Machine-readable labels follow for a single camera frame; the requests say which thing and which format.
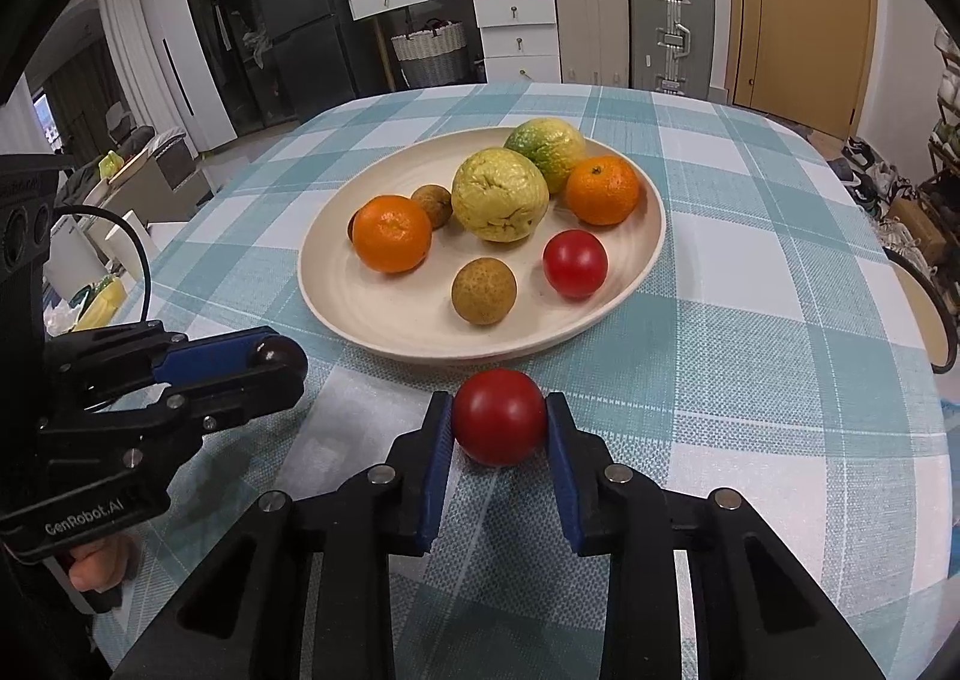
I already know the red tomato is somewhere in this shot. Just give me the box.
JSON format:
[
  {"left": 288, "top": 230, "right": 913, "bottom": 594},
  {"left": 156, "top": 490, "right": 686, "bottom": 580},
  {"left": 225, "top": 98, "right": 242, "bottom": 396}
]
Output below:
[
  {"left": 542, "top": 230, "right": 608, "bottom": 300},
  {"left": 452, "top": 368, "right": 547, "bottom": 467}
]

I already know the white drawer cabinet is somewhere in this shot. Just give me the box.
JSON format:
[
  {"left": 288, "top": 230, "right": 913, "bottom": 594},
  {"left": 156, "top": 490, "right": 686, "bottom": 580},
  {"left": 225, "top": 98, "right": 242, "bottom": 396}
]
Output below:
[{"left": 347, "top": 0, "right": 562, "bottom": 84}]

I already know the green yellow guava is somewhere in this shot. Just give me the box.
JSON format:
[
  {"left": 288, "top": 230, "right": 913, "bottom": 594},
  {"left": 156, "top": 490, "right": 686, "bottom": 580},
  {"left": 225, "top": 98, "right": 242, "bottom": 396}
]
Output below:
[{"left": 505, "top": 116, "right": 587, "bottom": 196}]

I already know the beige suitcase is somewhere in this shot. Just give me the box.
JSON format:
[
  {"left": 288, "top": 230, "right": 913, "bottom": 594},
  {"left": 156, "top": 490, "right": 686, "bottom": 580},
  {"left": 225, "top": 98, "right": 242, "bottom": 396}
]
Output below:
[{"left": 555, "top": 0, "right": 630, "bottom": 89}]

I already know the orange mandarin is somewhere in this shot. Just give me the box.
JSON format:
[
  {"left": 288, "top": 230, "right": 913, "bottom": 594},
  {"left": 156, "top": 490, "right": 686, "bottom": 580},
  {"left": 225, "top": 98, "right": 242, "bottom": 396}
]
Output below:
[
  {"left": 350, "top": 194, "right": 433, "bottom": 274},
  {"left": 565, "top": 155, "right": 643, "bottom": 227}
]

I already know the cream round plate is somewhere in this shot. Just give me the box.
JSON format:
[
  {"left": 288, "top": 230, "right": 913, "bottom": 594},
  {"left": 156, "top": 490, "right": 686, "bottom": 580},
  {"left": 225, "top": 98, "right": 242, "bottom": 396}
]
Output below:
[{"left": 298, "top": 128, "right": 667, "bottom": 365}]

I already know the silver aluminium suitcase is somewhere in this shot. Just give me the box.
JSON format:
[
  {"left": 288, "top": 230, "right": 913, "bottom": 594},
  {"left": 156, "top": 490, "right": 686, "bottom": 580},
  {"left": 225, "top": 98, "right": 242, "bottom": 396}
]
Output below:
[{"left": 630, "top": 0, "right": 716, "bottom": 100}]

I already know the red tomato back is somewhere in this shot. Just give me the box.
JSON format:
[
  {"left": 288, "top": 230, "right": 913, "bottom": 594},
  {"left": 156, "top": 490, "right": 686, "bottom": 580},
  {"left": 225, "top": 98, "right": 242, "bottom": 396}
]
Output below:
[{"left": 542, "top": 230, "right": 608, "bottom": 300}]

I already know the red tomato front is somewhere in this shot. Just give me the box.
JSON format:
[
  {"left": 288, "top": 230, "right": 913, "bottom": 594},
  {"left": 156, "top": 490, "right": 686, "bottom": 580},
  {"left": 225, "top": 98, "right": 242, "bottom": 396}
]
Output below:
[{"left": 452, "top": 368, "right": 547, "bottom": 467}]

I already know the wooden door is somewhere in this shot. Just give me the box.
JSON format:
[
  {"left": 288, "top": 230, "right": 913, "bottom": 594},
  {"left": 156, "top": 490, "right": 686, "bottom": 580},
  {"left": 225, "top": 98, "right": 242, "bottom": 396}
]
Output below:
[{"left": 727, "top": 0, "right": 877, "bottom": 139}]

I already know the wooden shoe rack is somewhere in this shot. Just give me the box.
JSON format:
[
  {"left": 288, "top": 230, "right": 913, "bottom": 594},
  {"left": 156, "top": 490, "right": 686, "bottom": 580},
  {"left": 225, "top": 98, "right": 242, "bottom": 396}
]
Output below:
[{"left": 926, "top": 27, "right": 960, "bottom": 218}]

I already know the left hand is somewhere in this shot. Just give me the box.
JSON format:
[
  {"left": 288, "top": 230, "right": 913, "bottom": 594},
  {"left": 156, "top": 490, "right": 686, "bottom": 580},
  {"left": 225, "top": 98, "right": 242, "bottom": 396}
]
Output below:
[{"left": 68, "top": 534, "right": 135, "bottom": 592}]

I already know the woven laundry basket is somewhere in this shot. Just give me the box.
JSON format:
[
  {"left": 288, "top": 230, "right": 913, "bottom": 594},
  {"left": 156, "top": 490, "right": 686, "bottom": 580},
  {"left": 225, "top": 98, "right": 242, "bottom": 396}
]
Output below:
[{"left": 391, "top": 19, "right": 472, "bottom": 89}]

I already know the round wooden stool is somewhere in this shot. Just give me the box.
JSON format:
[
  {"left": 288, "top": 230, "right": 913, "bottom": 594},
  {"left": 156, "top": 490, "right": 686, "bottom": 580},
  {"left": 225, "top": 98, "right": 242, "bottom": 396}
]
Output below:
[{"left": 884, "top": 248, "right": 958, "bottom": 375}]

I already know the teal checkered tablecloth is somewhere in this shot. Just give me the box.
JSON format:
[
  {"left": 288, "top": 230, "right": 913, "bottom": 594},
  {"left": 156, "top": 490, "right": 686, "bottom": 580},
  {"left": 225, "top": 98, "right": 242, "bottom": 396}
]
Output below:
[{"left": 94, "top": 84, "right": 958, "bottom": 678}]

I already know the brown longan small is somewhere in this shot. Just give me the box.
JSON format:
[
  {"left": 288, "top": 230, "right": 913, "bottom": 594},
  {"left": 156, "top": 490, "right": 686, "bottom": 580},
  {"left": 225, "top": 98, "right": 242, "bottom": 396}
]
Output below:
[{"left": 410, "top": 185, "right": 452, "bottom": 230}]

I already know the dark plum back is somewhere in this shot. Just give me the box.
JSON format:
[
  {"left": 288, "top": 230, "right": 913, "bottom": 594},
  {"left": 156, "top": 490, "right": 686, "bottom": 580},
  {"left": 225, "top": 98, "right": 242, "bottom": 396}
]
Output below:
[{"left": 247, "top": 334, "right": 309, "bottom": 381}]

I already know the brown longan large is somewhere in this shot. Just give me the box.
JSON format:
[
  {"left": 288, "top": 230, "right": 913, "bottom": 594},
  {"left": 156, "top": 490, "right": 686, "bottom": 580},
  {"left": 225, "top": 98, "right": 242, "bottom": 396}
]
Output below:
[{"left": 451, "top": 258, "right": 517, "bottom": 326}]

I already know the black cable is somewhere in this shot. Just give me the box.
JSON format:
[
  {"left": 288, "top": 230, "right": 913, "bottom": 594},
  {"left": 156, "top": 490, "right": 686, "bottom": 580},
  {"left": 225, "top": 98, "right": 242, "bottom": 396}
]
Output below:
[{"left": 50, "top": 204, "right": 153, "bottom": 326}]

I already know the large yellow guava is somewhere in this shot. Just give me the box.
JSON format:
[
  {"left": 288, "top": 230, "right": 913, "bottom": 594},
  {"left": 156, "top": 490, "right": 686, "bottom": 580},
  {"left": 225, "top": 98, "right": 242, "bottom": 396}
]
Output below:
[{"left": 451, "top": 148, "right": 550, "bottom": 243}]

